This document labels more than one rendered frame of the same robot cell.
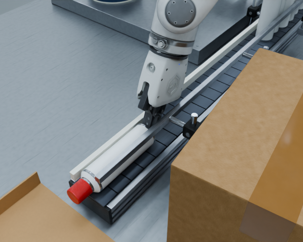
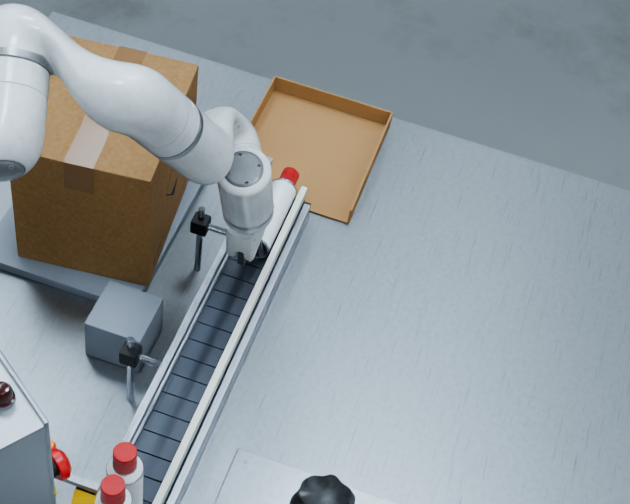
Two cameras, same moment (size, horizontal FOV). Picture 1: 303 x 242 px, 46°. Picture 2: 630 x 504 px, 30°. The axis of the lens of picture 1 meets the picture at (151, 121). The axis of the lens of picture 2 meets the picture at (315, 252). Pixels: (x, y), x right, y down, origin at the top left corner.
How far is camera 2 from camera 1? 2.14 m
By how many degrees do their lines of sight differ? 84
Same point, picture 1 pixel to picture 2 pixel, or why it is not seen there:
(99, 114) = (340, 322)
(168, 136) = (230, 271)
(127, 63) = (358, 437)
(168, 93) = not seen: hidden behind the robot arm
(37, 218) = (325, 192)
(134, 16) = not seen: outside the picture
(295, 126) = not seen: hidden behind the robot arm
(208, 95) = (199, 346)
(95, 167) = (282, 185)
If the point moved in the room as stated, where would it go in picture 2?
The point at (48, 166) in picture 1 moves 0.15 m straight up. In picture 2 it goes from (352, 242) to (364, 187)
